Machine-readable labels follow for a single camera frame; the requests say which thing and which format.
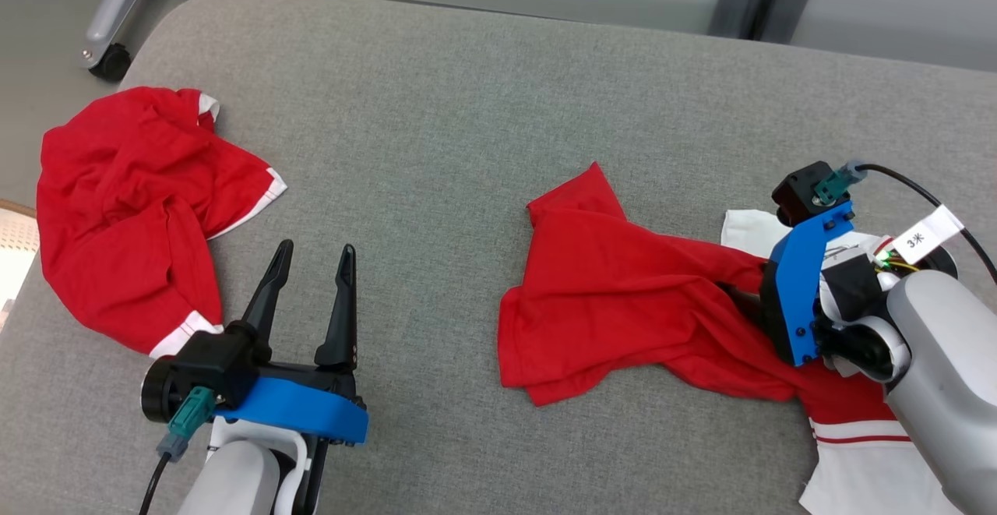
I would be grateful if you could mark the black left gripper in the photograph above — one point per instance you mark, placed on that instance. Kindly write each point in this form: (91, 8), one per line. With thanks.
(311, 379)

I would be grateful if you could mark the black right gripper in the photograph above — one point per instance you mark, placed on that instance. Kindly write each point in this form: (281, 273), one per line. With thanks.
(850, 285)

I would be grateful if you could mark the red white Bulls jersey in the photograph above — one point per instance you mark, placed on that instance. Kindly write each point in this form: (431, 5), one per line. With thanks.
(623, 305)

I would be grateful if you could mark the red shorts white trim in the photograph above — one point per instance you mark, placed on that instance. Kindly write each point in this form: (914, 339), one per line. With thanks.
(117, 227)

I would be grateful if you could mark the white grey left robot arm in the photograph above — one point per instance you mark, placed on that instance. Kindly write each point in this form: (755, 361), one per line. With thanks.
(234, 476)

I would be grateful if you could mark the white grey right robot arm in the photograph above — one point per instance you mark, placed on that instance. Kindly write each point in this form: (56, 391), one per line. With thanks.
(942, 390)

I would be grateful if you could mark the black caster wheel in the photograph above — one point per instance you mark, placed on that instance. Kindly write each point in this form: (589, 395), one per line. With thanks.
(110, 63)

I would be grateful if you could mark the blue right camera bracket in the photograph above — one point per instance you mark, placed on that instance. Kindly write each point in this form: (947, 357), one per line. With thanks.
(798, 297)

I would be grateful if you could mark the blue camera bracket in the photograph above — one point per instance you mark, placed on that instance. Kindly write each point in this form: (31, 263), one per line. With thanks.
(798, 297)
(311, 417)

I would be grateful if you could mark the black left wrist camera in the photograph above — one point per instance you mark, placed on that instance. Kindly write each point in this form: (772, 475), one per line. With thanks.
(222, 363)

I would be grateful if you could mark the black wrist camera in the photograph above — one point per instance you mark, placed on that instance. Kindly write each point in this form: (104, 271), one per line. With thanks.
(222, 363)
(798, 192)

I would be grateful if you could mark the blue left camera bracket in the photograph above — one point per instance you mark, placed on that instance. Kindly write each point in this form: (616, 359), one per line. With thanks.
(311, 417)

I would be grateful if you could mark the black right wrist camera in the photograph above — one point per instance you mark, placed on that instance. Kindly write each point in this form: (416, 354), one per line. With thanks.
(798, 192)

